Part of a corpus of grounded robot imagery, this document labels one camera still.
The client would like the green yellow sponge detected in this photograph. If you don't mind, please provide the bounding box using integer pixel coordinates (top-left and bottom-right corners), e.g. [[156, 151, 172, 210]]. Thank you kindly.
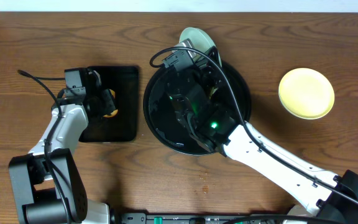
[[103, 89, 118, 118]]

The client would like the light blue plate top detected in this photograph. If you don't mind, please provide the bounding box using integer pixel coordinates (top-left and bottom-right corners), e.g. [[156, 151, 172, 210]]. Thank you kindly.
[[176, 27, 217, 54]]

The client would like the yellow plate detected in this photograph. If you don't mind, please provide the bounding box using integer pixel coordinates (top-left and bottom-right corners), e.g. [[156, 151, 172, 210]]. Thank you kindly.
[[278, 68, 335, 119]]

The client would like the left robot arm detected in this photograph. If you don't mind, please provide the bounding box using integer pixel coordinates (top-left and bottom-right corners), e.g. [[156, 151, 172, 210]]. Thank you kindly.
[[9, 86, 117, 224]]

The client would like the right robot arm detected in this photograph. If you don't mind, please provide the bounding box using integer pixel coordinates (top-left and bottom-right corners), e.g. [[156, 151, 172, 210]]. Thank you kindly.
[[165, 65, 358, 223]]

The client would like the black round tray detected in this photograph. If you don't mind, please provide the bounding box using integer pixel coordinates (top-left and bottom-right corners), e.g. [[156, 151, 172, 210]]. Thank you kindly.
[[143, 62, 251, 156]]

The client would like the black rectangular tray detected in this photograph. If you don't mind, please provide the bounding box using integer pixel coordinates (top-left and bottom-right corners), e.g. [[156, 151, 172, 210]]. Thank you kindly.
[[80, 66, 139, 142]]

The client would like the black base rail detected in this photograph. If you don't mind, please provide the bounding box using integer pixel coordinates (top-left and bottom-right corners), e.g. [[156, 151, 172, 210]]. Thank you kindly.
[[116, 212, 338, 224]]

